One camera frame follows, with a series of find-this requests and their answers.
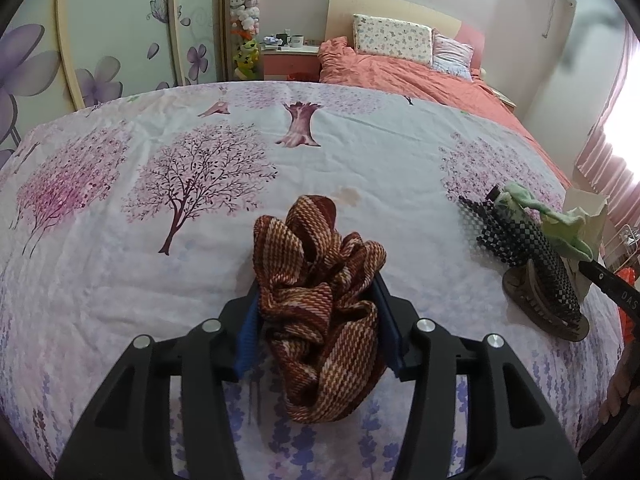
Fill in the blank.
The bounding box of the white floral pillow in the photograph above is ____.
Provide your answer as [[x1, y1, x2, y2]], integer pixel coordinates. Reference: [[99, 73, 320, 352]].
[[352, 14, 434, 67]]

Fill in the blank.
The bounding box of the pink bedside table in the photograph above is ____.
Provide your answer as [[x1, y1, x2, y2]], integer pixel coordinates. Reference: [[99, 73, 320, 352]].
[[261, 45, 321, 81]]

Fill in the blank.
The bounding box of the floral printed sheet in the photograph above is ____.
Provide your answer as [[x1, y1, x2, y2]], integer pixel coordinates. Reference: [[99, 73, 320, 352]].
[[0, 80, 626, 480]]

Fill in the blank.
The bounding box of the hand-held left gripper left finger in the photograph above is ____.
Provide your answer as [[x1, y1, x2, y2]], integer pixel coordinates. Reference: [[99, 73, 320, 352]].
[[54, 282, 266, 480]]

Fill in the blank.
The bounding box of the crumpled beige paper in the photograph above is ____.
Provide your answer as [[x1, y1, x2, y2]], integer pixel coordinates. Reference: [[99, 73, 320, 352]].
[[562, 187, 610, 256]]

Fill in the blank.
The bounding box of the light green cloth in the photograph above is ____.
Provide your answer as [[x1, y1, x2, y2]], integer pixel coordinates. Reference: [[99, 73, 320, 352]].
[[497, 182, 596, 262]]

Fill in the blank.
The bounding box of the red plastic basket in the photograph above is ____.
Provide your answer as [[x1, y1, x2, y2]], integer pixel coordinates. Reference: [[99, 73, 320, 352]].
[[616, 266, 640, 331]]

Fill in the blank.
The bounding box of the black and white patterned cloth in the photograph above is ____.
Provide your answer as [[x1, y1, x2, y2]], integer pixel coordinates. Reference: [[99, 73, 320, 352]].
[[459, 186, 583, 322]]

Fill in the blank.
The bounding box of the white wire rack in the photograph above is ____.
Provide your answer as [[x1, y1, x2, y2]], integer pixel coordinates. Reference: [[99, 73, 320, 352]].
[[607, 227, 640, 262]]

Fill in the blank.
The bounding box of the clear tube of plush toys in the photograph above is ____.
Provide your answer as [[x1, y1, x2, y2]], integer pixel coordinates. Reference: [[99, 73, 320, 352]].
[[229, 0, 263, 81]]

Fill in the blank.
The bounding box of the brown striped knit scarf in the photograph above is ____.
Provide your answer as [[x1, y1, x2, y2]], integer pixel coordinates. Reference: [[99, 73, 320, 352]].
[[252, 195, 388, 423]]

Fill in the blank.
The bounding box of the person's right hand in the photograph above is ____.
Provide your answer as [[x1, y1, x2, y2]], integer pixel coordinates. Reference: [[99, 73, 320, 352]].
[[599, 345, 640, 426]]

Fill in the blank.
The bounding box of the brown ribbed clip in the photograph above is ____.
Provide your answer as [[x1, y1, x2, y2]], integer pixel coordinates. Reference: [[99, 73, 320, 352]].
[[501, 264, 591, 343]]

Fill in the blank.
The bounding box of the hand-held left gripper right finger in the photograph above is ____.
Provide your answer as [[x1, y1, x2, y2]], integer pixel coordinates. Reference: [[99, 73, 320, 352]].
[[372, 272, 583, 480]]

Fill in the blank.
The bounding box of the pink curtain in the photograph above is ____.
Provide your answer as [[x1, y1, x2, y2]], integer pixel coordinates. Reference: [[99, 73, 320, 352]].
[[575, 25, 640, 211]]

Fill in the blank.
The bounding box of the beige and pink headboard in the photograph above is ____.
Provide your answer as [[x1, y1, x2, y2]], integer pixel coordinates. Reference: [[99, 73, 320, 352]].
[[326, 0, 486, 68]]

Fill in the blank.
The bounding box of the floral sliding door wardrobe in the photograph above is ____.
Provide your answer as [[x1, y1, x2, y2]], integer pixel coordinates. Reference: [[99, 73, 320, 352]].
[[0, 0, 231, 171]]

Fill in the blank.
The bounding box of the pink striped pillow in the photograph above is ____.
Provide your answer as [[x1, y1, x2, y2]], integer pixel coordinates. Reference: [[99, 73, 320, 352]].
[[431, 31, 475, 81]]

